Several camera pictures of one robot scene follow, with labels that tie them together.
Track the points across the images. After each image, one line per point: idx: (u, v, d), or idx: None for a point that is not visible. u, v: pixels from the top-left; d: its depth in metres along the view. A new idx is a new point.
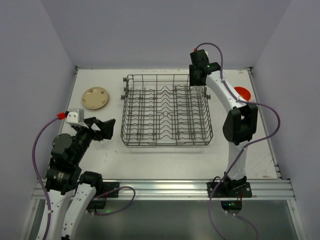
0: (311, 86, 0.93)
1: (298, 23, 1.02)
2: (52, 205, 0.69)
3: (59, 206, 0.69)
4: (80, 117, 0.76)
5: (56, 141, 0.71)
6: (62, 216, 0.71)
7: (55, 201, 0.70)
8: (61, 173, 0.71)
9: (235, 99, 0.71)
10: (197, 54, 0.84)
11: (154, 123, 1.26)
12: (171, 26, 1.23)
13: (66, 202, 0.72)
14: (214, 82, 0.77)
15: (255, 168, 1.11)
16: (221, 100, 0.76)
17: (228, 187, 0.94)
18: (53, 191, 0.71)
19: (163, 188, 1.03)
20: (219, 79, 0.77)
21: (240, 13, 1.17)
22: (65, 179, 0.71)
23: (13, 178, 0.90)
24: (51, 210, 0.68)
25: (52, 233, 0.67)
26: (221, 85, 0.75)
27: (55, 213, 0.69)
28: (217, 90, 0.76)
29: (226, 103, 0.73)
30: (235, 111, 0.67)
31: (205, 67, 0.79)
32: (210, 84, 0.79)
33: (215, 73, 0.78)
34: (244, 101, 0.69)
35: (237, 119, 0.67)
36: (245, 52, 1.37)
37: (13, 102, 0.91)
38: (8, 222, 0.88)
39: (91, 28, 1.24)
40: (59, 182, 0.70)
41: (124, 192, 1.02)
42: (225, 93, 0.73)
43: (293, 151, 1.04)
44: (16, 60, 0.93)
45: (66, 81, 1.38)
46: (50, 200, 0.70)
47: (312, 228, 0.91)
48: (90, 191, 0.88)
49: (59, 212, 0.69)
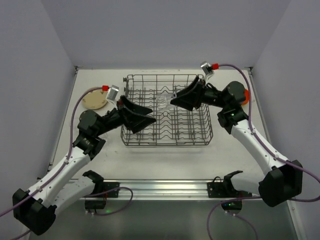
0: (312, 86, 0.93)
1: (299, 22, 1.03)
2: (70, 158, 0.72)
3: (75, 162, 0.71)
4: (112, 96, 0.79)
5: (83, 116, 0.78)
6: (70, 174, 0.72)
7: (74, 155, 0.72)
8: (88, 140, 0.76)
9: (273, 157, 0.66)
10: (233, 101, 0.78)
11: (154, 123, 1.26)
12: (171, 26, 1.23)
13: (79, 165, 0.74)
14: (242, 133, 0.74)
15: (256, 168, 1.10)
16: (254, 155, 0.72)
17: (228, 188, 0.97)
18: (77, 149, 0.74)
19: (163, 188, 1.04)
20: (248, 131, 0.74)
21: (240, 13, 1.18)
22: (89, 146, 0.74)
23: (12, 179, 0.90)
24: (67, 162, 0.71)
25: (57, 182, 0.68)
26: (252, 137, 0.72)
27: (69, 165, 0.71)
28: (248, 144, 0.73)
29: (262, 160, 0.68)
30: (276, 173, 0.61)
31: (231, 120, 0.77)
32: (237, 135, 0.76)
33: (242, 124, 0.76)
34: (283, 159, 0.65)
35: (280, 182, 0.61)
36: (245, 52, 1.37)
37: (13, 101, 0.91)
38: (8, 222, 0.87)
39: (91, 27, 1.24)
40: (84, 147, 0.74)
41: (124, 192, 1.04)
42: (260, 150, 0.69)
43: (294, 150, 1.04)
44: (15, 59, 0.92)
45: (65, 81, 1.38)
46: (71, 153, 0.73)
47: (311, 227, 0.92)
48: (89, 184, 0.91)
49: (72, 167, 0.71)
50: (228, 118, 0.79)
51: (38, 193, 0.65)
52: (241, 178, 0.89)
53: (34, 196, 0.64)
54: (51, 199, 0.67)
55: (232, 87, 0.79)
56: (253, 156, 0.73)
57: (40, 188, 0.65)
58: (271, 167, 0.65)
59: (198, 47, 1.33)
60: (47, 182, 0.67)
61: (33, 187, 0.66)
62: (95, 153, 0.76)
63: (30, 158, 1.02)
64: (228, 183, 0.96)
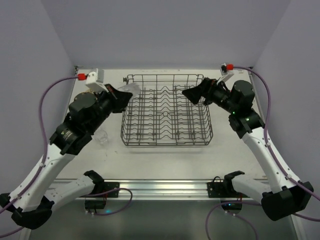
0: (312, 86, 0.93)
1: (299, 23, 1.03)
2: (46, 160, 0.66)
3: (53, 164, 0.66)
4: (99, 77, 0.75)
5: (79, 98, 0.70)
6: (50, 176, 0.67)
7: (50, 157, 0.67)
8: (70, 132, 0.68)
9: (285, 176, 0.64)
10: (241, 98, 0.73)
11: (154, 123, 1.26)
12: (171, 27, 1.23)
13: (61, 163, 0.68)
14: (256, 143, 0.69)
15: (256, 168, 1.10)
16: (264, 168, 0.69)
17: (228, 187, 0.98)
18: (55, 147, 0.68)
19: (163, 188, 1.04)
20: (262, 142, 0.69)
21: (241, 13, 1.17)
22: (69, 141, 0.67)
23: (12, 179, 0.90)
24: (44, 165, 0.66)
25: (35, 188, 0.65)
26: (265, 150, 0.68)
27: (46, 168, 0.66)
28: (260, 156, 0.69)
29: (272, 176, 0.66)
30: (286, 194, 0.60)
31: (245, 124, 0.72)
32: (249, 143, 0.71)
33: (257, 133, 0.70)
34: (295, 179, 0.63)
35: (288, 203, 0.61)
36: (245, 52, 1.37)
37: (13, 101, 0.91)
38: (8, 222, 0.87)
39: (91, 28, 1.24)
40: (65, 139, 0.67)
41: (124, 192, 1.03)
42: (272, 165, 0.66)
43: (294, 150, 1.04)
44: (15, 60, 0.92)
45: (65, 81, 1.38)
46: (48, 153, 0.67)
47: (310, 227, 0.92)
48: (89, 184, 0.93)
49: (51, 170, 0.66)
50: (241, 122, 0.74)
51: (17, 200, 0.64)
52: (243, 180, 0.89)
53: (15, 203, 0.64)
54: (35, 203, 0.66)
55: (240, 85, 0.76)
56: (262, 167, 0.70)
57: (18, 196, 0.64)
58: (281, 187, 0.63)
59: (198, 47, 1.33)
60: (25, 189, 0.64)
61: (13, 193, 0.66)
62: (76, 148, 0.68)
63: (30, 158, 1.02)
64: (228, 183, 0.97)
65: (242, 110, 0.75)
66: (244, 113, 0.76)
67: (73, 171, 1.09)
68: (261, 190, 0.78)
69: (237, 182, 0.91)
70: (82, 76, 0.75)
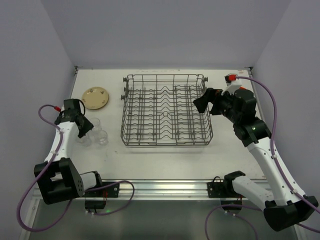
0: (313, 85, 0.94)
1: (300, 23, 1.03)
2: (62, 129, 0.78)
3: (70, 129, 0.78)
4: None
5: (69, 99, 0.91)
6: (71, 139, 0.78)
7: (64, 127, 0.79)
8: (67, 114, 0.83)
9: (291, 190, 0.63)
10: (244, 105, 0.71)
11: (154, 123, 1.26)
12: (171, 26, 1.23)
13: (74, 131, 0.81)
14: (262, 154, 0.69)
15: (256, 168, 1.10)
16: (269, 179, 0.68)
17: (228, 187, 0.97)
18: (63, 123, 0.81)
19: (163, 188, 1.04)
20: (268, 153, 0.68)
21: (241, 13, 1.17)
22: (72, 116, 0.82)
23: (12, 179, 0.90)
24: (63, 131, 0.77)
25: (66, 145, 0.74)
26: (271, 162, 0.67)
27: (66, 133, 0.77)
28: (265, 167, 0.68)
29: (277, 189, 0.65)
30: (290, 210, 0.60)
31: (251, 133, 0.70)
32: (255, 153, 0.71)
33: (263, 143, 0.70)
34: (301, 194, 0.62)
35: (291, 218, 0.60)
36: (245, 52, 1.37)
37: (13, 102, 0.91)
38: (8, 222, 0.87)
39: (90, 27, 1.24)
40: (68, 115, 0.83)
41: (124, 192, 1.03)
42: (277, 178, 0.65)
43: (294, 150, 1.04)
44: (14, 60, 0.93)
45: (65, 81, 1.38)
46: (61, 125, 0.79)
47: (310, 225, 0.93)
48: (91, 176, 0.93)
49: (70, 132, 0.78)
50: (247, 131, 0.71)
51: (56, 156, 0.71)
52: (242, 183, 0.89)
53: (55, 159, 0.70)
54: None
55: (240, 92, 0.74)
56: (267, 179, 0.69)
57: (55, 152, 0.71)
58: (286, 202, 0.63)
59: (198, 47, 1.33)
60: (59, 146, 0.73)
61: (48, 157, 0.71)
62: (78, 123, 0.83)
63: (31, 158, 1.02)
64: (228, 183, 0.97)
65: (247, 118, 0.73)
66: (248, 120, 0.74)
67: None
68: (263, 198, 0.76)
69: (237, 183, 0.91)
70: None
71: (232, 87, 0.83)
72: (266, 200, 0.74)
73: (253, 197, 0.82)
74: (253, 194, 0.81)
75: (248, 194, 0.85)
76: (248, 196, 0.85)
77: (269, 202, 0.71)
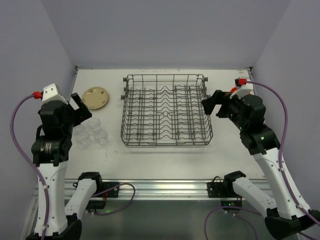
0: (313, 85, 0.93)
1: (300, 22, 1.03)
2: (46, 180, 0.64)
3: (55, 179, 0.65)
4: (58, 90, 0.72)
5: (47, 104, 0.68)
6: (59, 189, 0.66)
7: (48, 175, 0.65)
8: (49, 144, 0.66)
9: (296, 204, 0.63)
10: (252, 112, 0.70)
11: (154, 123, 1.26)
12: (170, 26, 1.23)
13: (61, 174, 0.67)
14: (269, 167, 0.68)
15: (256, 168, 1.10)
16: (274, 192, 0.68)
17: (228, 187, 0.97)
18: (44, 164, 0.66)
19: (163, 188, 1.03)
20: (276, 167, 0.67)
21: (241, 13, 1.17)
22: (55, 149, 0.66)
23: (12, 179, 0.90)
24: (47, 185, 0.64)
25: (55, 208, 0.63)
26: (278, 175, 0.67)
27: (51, 187, 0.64)
28: (272, 180, 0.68)
29: (282, 202, 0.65)
30: (294, 224, 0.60)
31: (259, 143, 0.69)
32: (261, 164, 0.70)
33: (271, 155, 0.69)
34: (306, 209, 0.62)
35: (292, 231, 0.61)
36: (245, 52, 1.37)
37: (13, 102, 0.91)
38: (9, 221, 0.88)
39: (90, 27, 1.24)
40: (50, 146, 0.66)
41: (124, 191, 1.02)
42: (283, 192, 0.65)
43: (294, 149, 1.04)
44: (14, 60, 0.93)
45: (65, 81, 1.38)
46: (43, 174, 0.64)
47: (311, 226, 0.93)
48: (92, 183, 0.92)
49: (56, 184, 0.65)
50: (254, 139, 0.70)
51: (47, 229, 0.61)
52: (243, 185, 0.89)
53: (47, 233, 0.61)
54: (64, 221, 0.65)
55: (249, 99, 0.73)
56: (272, 191, 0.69)
57: (45, 224, 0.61)
58: (291, 216, 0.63)
59: (198, 47, 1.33)
60: (47, 216, 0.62)
61: (37, 228, 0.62)
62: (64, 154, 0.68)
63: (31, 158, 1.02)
64: (228, 183, 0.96)
65: (254, 125, 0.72)
66: (256, 128, 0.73)
67: (73, 171, 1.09)
68: (265, 205, 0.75)
69: (239, 186, 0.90)
70: (38, 95, 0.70)
71: (242, 91, 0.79)
72: (268, 208, 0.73)
73: (253, 201, 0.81)
74: (255, 199, 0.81)
75: (250, 199, 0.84)
76: (249, 199, 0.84)
77: (271, 210, 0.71)
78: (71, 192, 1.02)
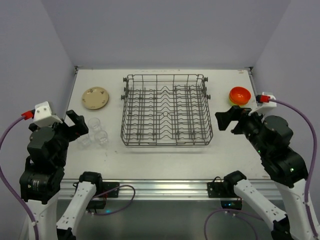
0: (314, 85, 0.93)
1: (300, 22, 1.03)
2: (35, 216, 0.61)
3: (45, 215, 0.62)
4: (52, 109, 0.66)
5: (34, 136, 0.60)
6: (49, 222, 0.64)
7: (37, 212, 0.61)
8: (37, 179, 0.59)
9: (314, 235, 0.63)
10: (276, 138, 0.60)
11: (154, 123, 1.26)
12: (171, 26, 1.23)
13: (51, 207, 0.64)
14: (294, 199, 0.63)
15: (256, 168, 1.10)
16: (292, 220, 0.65)
17: (228, 188, 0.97)
18: (33, 200, 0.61)
19: (163, 188, 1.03)
20: (301, 200, 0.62)
21: (241, 13, 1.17)
22: (42, 184, 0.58)
23: (12, 179, 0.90)
24: (36, 221, 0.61)
25: None
26: (302, 208, 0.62)
27: (40, 222, 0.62)
28: (294, 211, 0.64)
29: (300, 233, 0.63)
30: None
31: (287, 174, 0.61)
32: (285, 194, 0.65)
33: (298, 186, 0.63)
34: None
35: None
36: (245, 52, 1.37)
37: (13, 102, 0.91)
38: (8, 221, 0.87)
39: (90, 27, 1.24)
40: (38, 179, 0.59)
41: (124, 191, 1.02)
42: (305, 224, 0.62)
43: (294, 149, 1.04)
44: (14, 59, 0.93)
45: (65, 81, 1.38)
46: (32, 211, 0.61)
47: None
48: (90, 188, 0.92)
49: (46, 219, 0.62)
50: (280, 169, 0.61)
51: None
52: (246, 191, 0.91)
53: None
54: None
55: (271, 120, 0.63)
56: (290, 218, 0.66)
57: None
58: None
59: (198, 47, 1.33)
60: None
61: None
62: (53, 188, 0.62)
63: None
64: (228, 184, 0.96)
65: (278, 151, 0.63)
66: (281, 154, 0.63)
67: (73, 171, 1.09)
68: (272, 217, 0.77)
69: (241, 191, 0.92)
70: (28, 114, 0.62)
71: (264, 108, 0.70)
72: (274, 219, 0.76)
73: (258, 209, 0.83)
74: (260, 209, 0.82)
75: (254, 206, 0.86)
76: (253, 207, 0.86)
77: (278, 223, 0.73)
78: (72, 192, 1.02)
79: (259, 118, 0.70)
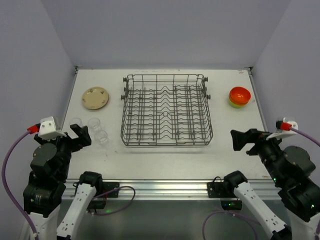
0: (314, 85, 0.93)
1: (300, 22, 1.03)
2: (36, 228, 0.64)
3: (45, 227, 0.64)
4: (56, 124, 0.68)
5: (38, 152, 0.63)
6: (50, 233, 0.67)
7: (38, 223, 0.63)
8: (39, 193, 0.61)
9: None
10: (298, 171, 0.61)
11: (154, 123, 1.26)
12: (171, 26, 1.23)
13: (52, 219, 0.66)
14: (306, 229, 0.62)
15: (256, 168, 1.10)
16: None
17: (228, 188, 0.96)
18: (35, 212, 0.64)
19: (163, 188, 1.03)
20: (313, 232, 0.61)
21: (241, 13, 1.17)
22: (44, 199, 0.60)
23: (12, 179, 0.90)
24: (37, 232, 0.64)
25: None
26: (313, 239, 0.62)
27: (41, 234, 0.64)
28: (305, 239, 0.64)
29: None
30: None
31: (307, 210, 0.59)
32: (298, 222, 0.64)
33: (313, 219, 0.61)
34: None
35: None
36: (245, 52, 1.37)
37: (13, 102, 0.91)
38: (8, 221, 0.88)
39: (90, 27, 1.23)
40: (40, 193, 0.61)
41: (124, 192, 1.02)
42: None
43: None
44: (14, 59, 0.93)
45: (65, 81, 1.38)
46: (34, 222, 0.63)
47: None
48: (90, 191, 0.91)
49: (46, 231, 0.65)
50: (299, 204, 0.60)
51: None
52: (246, 195, 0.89)
53: None
54: None
55: (294, 151, 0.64)
56: None
57: None
58: None
59: (198, 47, 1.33)
60: None
61: None
62: (54, 204, 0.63)
63: (31, 158, 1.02)
64: (228, 184, 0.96)
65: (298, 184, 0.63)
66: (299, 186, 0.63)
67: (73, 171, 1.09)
68: (271, 227, 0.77)
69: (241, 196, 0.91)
70: (33, 128, 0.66)
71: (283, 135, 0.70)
72: (274, 230, 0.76)
73: (257, 215, 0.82)
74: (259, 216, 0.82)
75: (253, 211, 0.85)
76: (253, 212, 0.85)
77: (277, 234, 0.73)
78: (72, 192, 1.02)
79: (277, 143, 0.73)
